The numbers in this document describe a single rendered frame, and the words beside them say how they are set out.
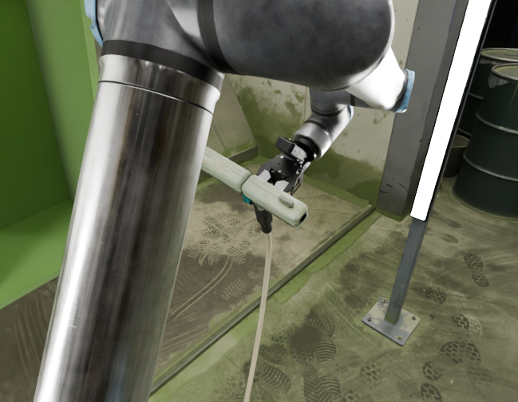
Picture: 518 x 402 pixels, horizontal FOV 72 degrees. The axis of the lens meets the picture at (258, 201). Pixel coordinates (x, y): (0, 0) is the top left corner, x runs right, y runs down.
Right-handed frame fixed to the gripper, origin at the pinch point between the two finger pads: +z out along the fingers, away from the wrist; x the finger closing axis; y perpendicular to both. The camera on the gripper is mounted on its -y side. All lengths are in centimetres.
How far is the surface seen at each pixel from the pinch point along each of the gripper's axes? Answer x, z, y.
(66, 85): 80, -1, 4
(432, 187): -30, -54, 39
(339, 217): 9, -75, 140
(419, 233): -35, -47, 59
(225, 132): 122, -91, 143
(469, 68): -22, -71, 5
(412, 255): -37, -42, 69
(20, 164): 95, 27, 28
